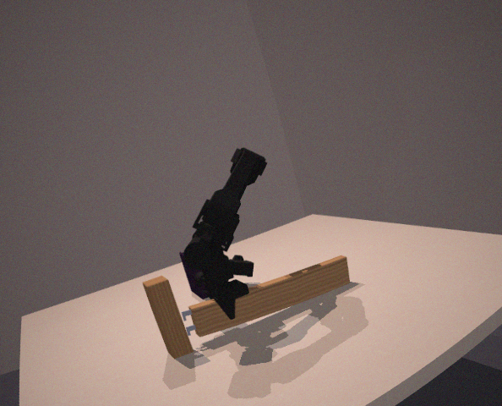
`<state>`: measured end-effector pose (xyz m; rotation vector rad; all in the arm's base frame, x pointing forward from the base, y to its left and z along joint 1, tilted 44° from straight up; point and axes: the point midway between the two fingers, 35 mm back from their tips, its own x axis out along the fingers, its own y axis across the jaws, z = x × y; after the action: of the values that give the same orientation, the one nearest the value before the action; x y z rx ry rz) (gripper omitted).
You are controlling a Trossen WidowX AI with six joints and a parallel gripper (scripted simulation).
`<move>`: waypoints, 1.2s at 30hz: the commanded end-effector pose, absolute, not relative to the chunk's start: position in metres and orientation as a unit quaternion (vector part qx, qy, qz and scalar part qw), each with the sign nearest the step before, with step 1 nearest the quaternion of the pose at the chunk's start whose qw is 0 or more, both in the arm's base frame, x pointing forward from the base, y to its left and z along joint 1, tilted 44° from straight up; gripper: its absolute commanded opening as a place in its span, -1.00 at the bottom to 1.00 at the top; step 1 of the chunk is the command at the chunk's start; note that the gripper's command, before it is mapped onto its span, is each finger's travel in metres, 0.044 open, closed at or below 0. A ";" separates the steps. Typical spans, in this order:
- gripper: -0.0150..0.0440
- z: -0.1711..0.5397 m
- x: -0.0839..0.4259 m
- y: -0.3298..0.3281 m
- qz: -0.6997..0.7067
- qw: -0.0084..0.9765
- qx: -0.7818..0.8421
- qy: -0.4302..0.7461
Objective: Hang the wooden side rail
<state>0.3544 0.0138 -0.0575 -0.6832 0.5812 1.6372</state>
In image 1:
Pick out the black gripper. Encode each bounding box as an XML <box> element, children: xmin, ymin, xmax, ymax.
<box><xmin>194</xmin><ymin>251</ymin><xmax>249</xmax><ymax>320</ymax></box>

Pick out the wooden post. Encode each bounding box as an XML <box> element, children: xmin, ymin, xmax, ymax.
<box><xmin>143</xmin><ymin>276</ymin><xmax>194</xmax><ymax>359</ymax></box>

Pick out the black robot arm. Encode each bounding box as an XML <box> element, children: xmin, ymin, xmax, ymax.
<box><xmin>183</xmin><ymin>148</ymin><xmax>267</xmax><ymax>277</ymax></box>

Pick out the brown wooden plank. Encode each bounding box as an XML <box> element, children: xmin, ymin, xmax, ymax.
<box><xmin>182</xmin><ymin>255</ymin><xmax>350</xmax><ymax>337</ymax></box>

